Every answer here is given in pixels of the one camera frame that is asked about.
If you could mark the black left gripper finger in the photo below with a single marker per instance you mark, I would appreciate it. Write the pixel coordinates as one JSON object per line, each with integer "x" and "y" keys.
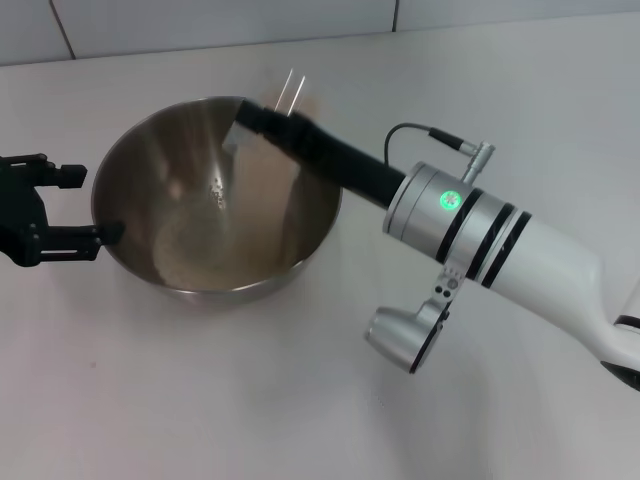
{"x": 74, "y": 176}
{"x": 70, "y": 240}

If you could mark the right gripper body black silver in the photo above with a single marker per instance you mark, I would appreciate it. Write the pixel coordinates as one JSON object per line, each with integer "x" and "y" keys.
{"x": 360, "y": 170}

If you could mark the clear plastic cup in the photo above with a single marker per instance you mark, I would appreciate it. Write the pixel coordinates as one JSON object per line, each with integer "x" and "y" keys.
{"x": 292, "y": 97}

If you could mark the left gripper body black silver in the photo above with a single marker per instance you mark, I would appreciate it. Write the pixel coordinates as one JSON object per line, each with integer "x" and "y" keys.
{"x": 20, "y": 215}

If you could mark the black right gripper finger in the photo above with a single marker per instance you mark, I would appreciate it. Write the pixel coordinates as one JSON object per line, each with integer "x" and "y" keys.
{"x": 272, "y": 122}

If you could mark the silver right camera mount bracket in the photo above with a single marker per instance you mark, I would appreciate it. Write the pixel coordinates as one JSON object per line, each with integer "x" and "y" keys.
{"x": 445, "y": 290}

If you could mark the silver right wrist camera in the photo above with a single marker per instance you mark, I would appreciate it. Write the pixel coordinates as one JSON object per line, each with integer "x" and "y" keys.
{"x": 400, "y": 337}

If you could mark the white uncooked rice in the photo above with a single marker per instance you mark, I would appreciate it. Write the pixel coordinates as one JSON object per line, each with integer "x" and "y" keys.
{"x": 180, "y": 260}

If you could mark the stainless steel mixing bowl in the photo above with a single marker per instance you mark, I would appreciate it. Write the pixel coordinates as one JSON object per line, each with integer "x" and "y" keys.
{"x": 150, "y": 165}

